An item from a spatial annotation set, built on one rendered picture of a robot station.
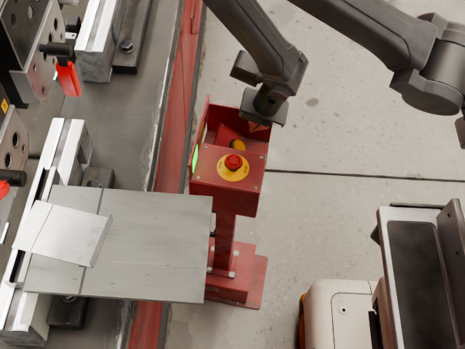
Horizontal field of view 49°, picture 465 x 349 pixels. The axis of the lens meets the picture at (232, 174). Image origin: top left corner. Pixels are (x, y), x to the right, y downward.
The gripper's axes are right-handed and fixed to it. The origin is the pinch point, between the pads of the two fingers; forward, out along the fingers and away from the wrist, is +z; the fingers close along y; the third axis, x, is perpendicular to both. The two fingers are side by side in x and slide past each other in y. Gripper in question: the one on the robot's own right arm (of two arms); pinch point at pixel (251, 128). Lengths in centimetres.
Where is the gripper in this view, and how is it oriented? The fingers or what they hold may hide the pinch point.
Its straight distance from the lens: 116.8
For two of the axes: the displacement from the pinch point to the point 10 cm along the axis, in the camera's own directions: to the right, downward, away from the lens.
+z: -2.9, 4.6, 8.4
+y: -9.4, -3.1, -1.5
